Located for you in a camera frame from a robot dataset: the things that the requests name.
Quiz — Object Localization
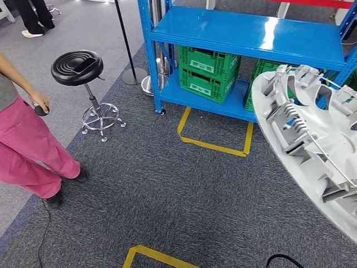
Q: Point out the person's hand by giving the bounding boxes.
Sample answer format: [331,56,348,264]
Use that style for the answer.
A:
[28,90,50,112]

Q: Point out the black hand controller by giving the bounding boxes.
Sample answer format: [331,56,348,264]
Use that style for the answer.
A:
[34,104,50,118]

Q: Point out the grey plastic wheel cover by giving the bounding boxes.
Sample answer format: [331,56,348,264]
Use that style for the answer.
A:
[251,64,357,245]

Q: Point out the blue metal shelf rack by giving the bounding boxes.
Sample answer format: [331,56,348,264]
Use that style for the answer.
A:
[137,0,357,123]

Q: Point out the person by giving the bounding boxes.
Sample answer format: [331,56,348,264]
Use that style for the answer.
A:
[0,51,88,209]
[14,0,56,39]

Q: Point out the black round stool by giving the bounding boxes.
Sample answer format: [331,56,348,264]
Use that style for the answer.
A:
[51,50,127,143]

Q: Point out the black smartphone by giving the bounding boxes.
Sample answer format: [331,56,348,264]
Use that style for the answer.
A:
[72,57,98,75]

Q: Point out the chrome chair base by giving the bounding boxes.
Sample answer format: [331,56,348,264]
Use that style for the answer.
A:
[46,3,62,16]

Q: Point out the white furniture leg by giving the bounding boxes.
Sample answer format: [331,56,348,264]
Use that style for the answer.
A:
[0,0,16,23]

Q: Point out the black stanchion pole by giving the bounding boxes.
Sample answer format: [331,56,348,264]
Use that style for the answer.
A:
[114,0,148,86]

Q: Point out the chrome stanchion pole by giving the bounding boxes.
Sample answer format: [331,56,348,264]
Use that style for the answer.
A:
[140,0,179,97]

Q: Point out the thin black cable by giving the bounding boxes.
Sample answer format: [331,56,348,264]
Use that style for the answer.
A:
[38,199,52,268]

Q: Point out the thick black cable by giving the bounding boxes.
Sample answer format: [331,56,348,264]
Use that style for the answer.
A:
[266,254,304,268]

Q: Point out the red barrier rail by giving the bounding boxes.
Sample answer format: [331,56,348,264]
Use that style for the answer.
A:
[262,0,355,10]

